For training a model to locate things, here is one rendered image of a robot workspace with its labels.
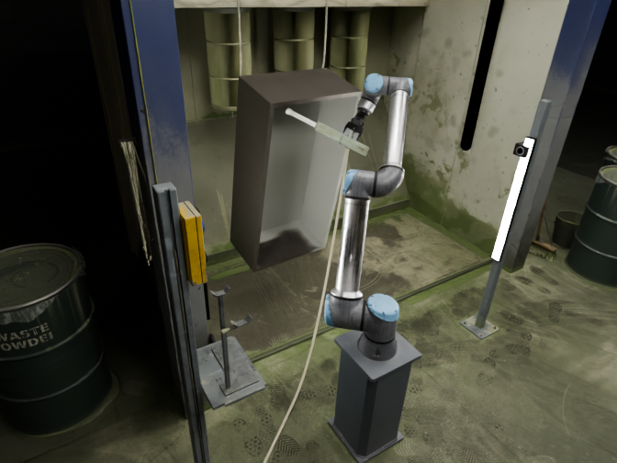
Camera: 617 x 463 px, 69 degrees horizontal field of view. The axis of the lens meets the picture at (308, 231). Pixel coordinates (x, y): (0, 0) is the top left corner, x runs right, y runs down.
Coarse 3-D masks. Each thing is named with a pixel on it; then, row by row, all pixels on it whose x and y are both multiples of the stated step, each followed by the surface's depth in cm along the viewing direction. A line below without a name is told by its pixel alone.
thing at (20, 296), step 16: (0, 256) 235; (16, 256) 237; (32, 256) 237; (48, 256) 238; (64, 256) 238; (0, 272) 225; (16, 272) 225; (32, 272) 225; (48, 272) 226; (64, 272) 226; (0, 288) 213; (16, 288) 213; (32, 288) 214; (48, 288) 214; (0, 304) 204; (16, 304) 204
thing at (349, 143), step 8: (288, 112) 237; (304, 120) 237; (320, 128) 236; (328, 128) 235; (328, 136) 236; (336, 136) 235; (344, 136) 235; (344, 144) 236; (352, 144) 235; (360, 144) 234; (360, 152) 235
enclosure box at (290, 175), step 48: (240, 96) 250; (288, 96) 234; (336, 96) 246; (240, 144) 266; (288, 144) 296; (336, 144) 287; (240, 192) 284; (288, 192) 324; (336, 192) 298; (240, 240) 304; (288, 240) 330
